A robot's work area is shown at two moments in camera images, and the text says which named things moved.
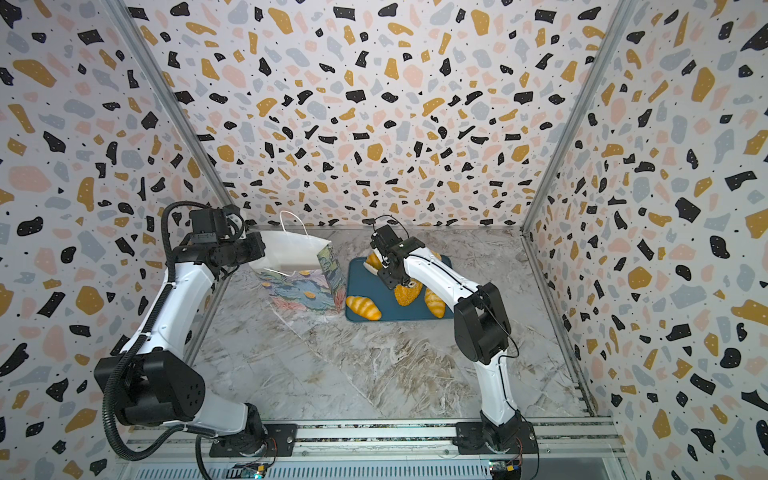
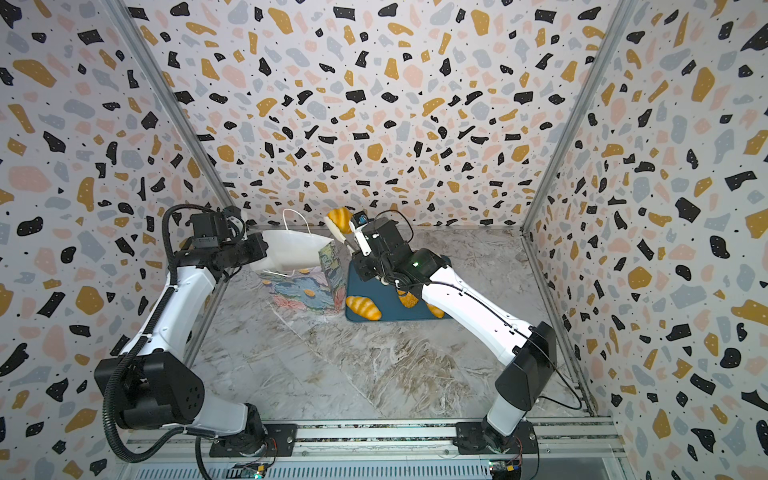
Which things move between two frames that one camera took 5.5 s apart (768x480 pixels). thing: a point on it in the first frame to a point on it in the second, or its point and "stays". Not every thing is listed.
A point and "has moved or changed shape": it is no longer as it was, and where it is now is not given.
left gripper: (256, 244) stays
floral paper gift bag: (300, 271) stays
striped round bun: (373, 260) has moved or changed shape
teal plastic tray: (368, 287) stays
